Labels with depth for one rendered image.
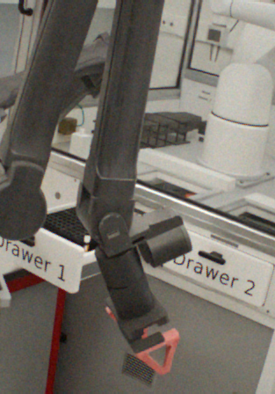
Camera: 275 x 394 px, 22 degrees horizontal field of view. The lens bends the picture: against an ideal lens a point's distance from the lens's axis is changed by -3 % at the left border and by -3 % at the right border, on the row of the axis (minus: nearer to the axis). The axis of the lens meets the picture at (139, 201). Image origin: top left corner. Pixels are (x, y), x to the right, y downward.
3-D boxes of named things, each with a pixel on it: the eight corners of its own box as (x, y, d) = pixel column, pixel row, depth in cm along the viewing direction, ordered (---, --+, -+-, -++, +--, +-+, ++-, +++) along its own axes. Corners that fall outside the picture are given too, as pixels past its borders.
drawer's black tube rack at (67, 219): (83, 267, 172) (86, 243, 170) (30, 241, 181) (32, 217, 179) (137, 248, 190) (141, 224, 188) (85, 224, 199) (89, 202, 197)
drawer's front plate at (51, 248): (73, 295, 162) (79, 250, 159) (-14, 247, 177) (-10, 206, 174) (78, 292, 164) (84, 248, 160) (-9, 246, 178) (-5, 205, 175)
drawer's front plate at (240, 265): (260, 308, 171) (271, 266, 168) (162, 266, 186) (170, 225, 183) (263, 305, 173) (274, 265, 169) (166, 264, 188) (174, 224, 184)
